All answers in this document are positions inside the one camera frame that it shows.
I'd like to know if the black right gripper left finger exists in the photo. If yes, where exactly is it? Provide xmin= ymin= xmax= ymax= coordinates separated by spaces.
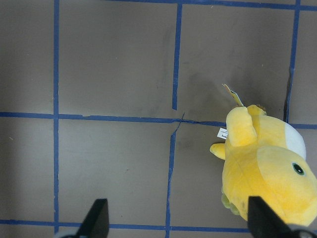
xmin=54 ymin=198 xmax=109 ymax=238

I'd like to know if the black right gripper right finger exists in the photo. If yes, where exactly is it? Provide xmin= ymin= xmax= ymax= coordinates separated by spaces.
xmin=247 ymin=196 xmax=317 ymax=238

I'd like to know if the yellow plush toy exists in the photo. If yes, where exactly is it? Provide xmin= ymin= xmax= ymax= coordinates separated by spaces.
xmin=210 ymin=91 xmax=317 ymax=226

